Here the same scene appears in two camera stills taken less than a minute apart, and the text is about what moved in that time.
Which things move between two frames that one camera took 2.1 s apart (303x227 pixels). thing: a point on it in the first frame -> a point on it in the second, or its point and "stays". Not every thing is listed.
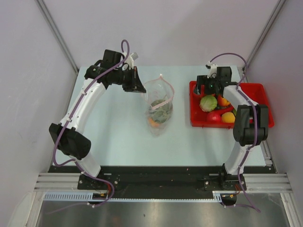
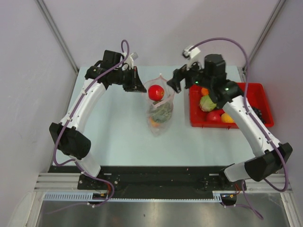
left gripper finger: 138,86 stays
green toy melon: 160,110 stays
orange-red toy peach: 153,123 stays
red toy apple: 193,88 -> 155,92
